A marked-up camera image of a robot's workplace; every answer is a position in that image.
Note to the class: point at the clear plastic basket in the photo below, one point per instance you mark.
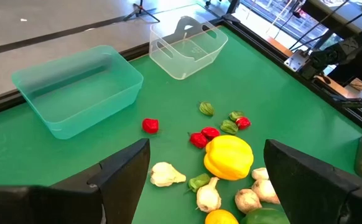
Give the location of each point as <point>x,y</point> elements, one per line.
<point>187,62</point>

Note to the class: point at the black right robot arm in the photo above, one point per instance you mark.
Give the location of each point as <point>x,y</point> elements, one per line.
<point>339,53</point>

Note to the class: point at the silver mounting plate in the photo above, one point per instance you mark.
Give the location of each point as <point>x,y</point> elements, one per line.
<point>296,60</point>

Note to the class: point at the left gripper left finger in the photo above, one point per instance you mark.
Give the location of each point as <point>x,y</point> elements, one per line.
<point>75,205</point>

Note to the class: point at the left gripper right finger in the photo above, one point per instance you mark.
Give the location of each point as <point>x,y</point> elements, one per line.
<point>318,199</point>

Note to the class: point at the teal translucent plastic basket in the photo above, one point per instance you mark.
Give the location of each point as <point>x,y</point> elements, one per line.
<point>75,93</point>

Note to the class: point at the green table mat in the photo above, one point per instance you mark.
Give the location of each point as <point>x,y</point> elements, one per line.
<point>293,109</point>

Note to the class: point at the yellow bell pepper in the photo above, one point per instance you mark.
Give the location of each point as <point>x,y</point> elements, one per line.
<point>228,157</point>

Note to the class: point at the black tripod stand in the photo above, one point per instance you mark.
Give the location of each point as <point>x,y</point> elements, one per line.
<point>140,9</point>

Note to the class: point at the green bell pepper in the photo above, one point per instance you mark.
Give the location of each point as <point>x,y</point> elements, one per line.
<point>265,216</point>

